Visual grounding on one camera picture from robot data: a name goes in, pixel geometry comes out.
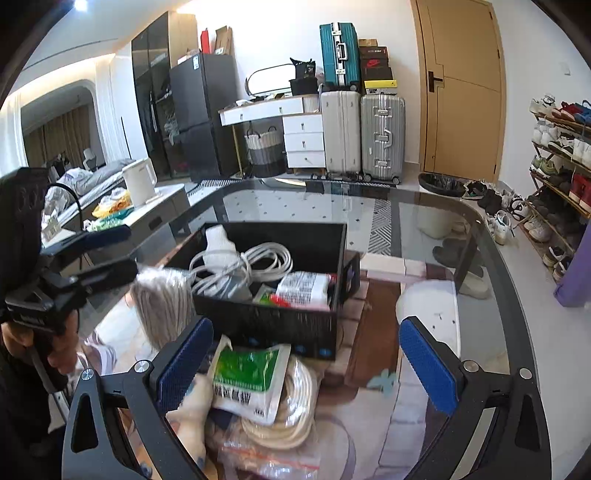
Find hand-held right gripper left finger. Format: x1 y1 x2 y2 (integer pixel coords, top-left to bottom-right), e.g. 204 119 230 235
62 316 215 480

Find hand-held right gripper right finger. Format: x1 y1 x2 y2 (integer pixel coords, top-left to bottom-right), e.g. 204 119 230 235
399 316 552 480

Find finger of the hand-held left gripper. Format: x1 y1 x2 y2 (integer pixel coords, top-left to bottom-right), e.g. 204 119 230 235
47 258 140 302
41 224 133 265

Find white plush toy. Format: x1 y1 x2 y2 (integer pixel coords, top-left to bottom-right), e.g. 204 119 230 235
166 369 218 472

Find bagged white cotton rope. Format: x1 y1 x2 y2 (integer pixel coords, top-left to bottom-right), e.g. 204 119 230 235
129 267 199 349

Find green white medicine packet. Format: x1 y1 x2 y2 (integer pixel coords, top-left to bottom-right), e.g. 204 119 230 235
211 335 291 426

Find black cardboard box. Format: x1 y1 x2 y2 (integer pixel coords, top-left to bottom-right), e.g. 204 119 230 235
164 222 361 361

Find white foam block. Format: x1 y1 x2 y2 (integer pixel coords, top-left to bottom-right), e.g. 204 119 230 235
204 224 243 266

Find zip bag with beige rope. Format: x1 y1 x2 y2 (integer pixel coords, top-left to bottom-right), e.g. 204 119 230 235
205 355 324 480

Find white cable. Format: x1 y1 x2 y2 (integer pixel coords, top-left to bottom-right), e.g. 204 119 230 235
188 242 294 296

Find red white soft packet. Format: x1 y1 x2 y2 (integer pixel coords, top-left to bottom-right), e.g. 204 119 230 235
274 271 338 309

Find person's left hand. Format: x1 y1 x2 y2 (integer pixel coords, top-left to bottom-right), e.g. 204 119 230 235
0 318 81 376

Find green plastic bag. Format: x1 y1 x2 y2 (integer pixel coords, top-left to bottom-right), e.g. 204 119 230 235
85 217 123 232

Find colourful snack bags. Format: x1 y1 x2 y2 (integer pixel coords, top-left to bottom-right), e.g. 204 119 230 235
92 187 132 220

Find bed with grey duvet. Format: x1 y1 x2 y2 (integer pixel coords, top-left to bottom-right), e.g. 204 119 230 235
44 159 134 217

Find white electric kettle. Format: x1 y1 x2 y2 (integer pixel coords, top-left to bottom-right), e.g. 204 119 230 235
122 158 158 201

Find grey white side cabinet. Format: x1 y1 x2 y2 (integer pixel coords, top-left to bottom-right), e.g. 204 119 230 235
60 182 190 250

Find cartoon printed table mat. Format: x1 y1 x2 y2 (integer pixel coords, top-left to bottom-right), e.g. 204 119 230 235
78 251 462 480

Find white sheer curtain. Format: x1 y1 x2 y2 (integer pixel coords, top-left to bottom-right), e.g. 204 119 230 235
0 88 28 181

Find brown curtain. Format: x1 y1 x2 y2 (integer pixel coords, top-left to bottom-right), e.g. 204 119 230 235
23 108 90 167

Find beige slipper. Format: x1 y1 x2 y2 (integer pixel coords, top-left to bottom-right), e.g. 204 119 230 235
459 272 490 298

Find patterned floor rug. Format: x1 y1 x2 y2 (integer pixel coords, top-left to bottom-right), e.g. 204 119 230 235
369 198 393 254

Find dark glass wardrobe cabinet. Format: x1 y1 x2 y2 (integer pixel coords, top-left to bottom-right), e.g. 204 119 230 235
131 11 199 181

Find white trash bin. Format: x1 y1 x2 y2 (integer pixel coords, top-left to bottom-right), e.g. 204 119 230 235
418 173 467 238

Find dark grey fridge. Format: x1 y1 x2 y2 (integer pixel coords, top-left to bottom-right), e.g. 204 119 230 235
168 52 241 178

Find cluster of loose shoes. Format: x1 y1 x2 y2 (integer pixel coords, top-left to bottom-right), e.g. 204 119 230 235
462 180 532 245

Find purple cloth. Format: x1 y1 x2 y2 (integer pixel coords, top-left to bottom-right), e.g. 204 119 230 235
554 251 591 308

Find woven laundry basket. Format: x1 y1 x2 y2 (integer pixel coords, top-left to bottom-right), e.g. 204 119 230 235
244 129 283 178

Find white dresser with drawers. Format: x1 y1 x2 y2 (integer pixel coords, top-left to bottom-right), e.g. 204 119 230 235
219 96 324 169

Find wooden shoe rack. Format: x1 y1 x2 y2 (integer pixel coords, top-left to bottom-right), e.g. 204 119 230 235
529 111 591 282

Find oval table mirror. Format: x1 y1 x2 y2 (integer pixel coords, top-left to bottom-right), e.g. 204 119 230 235
245 65 296 99

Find open cardboard box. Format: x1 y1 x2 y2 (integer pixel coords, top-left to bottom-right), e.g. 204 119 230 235
213 25 234 56

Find silver suitcase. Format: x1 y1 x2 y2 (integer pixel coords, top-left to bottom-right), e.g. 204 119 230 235
360 93 407 182

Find white suitcase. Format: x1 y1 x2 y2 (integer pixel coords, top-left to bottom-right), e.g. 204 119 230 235
320 90 362 178

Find black bag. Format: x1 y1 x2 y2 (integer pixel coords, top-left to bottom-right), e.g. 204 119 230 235
289 58 317 96

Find shoe rack with shoes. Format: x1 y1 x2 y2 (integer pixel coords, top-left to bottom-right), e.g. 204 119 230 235
529 95 591 282

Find tan wooden door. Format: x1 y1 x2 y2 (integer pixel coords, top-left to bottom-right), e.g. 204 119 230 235
411 0 508 183

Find teal suitcase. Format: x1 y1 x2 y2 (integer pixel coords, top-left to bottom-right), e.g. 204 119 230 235
320 21 361 92

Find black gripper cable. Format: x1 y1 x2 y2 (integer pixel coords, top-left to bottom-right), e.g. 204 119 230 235
46 184 86 232

